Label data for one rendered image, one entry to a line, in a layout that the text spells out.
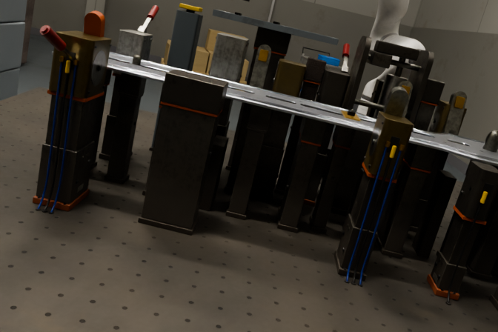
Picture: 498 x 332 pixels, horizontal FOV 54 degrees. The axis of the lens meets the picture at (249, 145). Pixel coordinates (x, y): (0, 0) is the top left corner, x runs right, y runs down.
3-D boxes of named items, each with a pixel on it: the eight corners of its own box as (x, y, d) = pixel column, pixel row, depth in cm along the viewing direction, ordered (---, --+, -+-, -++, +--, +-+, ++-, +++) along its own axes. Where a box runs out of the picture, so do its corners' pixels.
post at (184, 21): (149, 150, 155) (175, 9, 144) (155, 144, 162) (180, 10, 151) (172, 155, 155) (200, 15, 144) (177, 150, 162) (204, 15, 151)
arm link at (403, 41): (381, 100, 182) (402, 37, 176) (413, 114, 166) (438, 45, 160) (354, 94, 177) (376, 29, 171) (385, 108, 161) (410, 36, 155)
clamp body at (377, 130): (336, 282, 101) (387, 121, 93) (331, 256, 113) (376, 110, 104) (367, 290, 101) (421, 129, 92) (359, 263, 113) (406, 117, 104)
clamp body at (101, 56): (23, 209, 101) (44, 31, 91) (54, 187, 114) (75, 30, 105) (63, 219, 100) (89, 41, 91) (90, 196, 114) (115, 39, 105)
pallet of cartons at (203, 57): (244, 84, 860) (255, 38, 840) (244, 94, 756) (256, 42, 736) (162, 65, 851) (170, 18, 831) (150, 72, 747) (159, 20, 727)
